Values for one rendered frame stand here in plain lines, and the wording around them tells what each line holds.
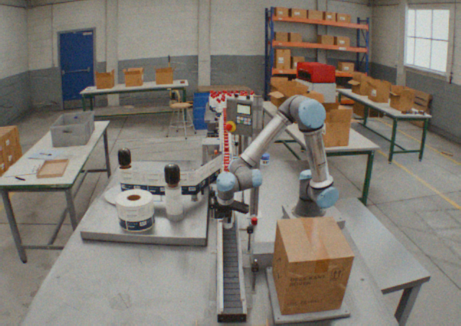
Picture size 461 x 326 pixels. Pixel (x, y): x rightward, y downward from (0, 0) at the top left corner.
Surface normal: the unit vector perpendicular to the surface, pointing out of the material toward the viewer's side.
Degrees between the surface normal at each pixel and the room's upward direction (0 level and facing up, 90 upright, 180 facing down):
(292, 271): 90
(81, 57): 90
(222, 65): 90
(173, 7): 90
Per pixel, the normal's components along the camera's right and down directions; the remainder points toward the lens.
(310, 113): 0.25, 0.18
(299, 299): 0.04, 0.33
